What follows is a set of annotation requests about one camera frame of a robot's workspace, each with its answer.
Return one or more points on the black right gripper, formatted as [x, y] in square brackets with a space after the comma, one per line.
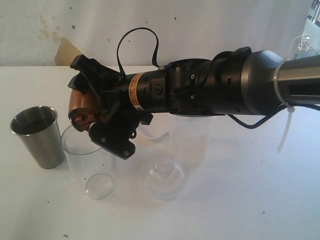
[110, 86]

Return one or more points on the brown wooden cup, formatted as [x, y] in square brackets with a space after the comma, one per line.
[84, 109]

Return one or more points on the frosted plastic container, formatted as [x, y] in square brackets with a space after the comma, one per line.
[189, 139]

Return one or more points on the clear shaker lid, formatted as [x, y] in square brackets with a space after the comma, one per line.
[163, 178]

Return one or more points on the stainless steel cup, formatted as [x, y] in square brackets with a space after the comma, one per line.
[38, 129]

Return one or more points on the white zip tie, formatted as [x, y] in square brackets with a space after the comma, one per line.
[290, 109]

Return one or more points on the clear shaker body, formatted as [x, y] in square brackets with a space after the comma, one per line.
[93, 168]

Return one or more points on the white plastic tray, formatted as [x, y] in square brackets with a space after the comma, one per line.
[153, 132]

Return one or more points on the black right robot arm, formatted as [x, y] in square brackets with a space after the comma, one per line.
[238, 82]

